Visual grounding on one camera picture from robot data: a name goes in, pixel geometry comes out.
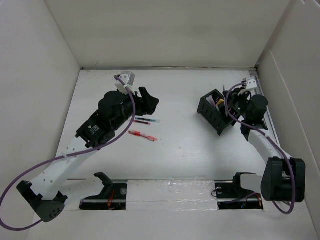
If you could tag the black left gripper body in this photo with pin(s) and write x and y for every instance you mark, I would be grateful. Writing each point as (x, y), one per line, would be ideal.
(141, 108)

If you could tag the blue ink refill pen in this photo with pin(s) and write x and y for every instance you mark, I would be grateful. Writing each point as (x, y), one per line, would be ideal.
(147, 120)

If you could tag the orange highlighter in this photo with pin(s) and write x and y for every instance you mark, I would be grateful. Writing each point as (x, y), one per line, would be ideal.
(219, 103)

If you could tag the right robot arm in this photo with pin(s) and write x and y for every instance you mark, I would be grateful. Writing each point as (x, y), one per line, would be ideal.
(284, 177)

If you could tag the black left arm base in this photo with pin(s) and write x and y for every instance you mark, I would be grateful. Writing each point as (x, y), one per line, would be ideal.
(112, 197)

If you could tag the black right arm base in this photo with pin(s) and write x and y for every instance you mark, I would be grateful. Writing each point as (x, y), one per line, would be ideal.
(231, 196)

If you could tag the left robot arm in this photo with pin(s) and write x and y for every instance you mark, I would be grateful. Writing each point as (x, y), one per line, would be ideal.
(43, 192)

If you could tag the black desk organizer box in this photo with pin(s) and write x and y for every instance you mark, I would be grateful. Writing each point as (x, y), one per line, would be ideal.
(219, 121)

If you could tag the pink ink refill pen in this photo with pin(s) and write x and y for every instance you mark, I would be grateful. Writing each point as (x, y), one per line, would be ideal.
(142, 122)

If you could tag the red gel pen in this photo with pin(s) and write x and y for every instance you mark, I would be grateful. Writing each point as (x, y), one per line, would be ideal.
(142, 135)

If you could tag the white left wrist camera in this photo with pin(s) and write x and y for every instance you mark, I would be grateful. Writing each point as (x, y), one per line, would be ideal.
(128, 78)

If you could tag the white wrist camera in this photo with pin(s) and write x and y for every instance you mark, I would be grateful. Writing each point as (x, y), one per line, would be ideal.
(248, 84)
(128, 78)

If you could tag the aluminium side rail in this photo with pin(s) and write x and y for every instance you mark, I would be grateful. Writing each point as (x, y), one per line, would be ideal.
(271, 132)

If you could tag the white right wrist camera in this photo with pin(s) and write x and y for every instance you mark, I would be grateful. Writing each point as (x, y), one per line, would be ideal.
(248, 84)

